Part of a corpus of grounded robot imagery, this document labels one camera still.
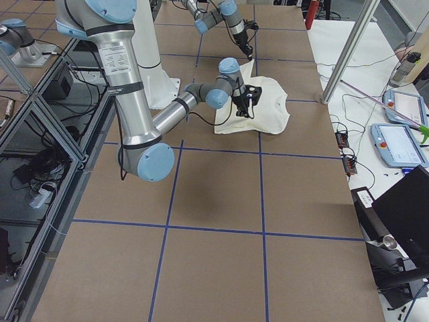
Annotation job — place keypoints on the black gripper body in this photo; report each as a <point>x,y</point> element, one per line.
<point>242,39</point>
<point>239,101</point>

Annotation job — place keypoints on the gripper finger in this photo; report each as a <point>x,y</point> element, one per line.
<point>248,51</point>

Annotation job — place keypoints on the cream cat print t-shirt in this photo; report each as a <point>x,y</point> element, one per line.
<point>269,115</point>

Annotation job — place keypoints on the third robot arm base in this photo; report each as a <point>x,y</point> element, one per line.
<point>18,44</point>

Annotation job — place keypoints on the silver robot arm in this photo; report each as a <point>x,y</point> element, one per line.
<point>123,32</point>
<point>228,13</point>

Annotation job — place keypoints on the red fire extinguisher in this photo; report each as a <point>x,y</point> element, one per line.
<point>311,14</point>

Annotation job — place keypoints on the black orange connector module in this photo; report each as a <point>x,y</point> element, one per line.
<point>342,139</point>

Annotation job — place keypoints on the near teach pendant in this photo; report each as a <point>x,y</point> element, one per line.
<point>397,146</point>

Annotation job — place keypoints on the teach pendant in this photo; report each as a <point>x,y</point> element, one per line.
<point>397,146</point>
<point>410,105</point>

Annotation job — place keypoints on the far teach pendant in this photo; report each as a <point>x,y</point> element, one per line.
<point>410,105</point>

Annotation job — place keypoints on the green tipped grabber stick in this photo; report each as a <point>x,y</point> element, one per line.
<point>421,128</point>

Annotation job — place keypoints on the black labelled box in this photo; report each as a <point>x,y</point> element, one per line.
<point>369,220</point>

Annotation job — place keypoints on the black monitor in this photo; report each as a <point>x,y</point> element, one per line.
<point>403,209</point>

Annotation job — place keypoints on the black power adapter box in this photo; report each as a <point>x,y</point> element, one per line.
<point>59,87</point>

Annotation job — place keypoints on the steel cup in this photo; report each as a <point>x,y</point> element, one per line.
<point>388,242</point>

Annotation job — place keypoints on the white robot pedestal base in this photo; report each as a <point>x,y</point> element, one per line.
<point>160,89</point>

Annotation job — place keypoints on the aluminium frame post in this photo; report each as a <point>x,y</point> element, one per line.
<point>355,35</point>

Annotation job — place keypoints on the black aluminium frame rail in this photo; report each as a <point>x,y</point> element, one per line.
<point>47,151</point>

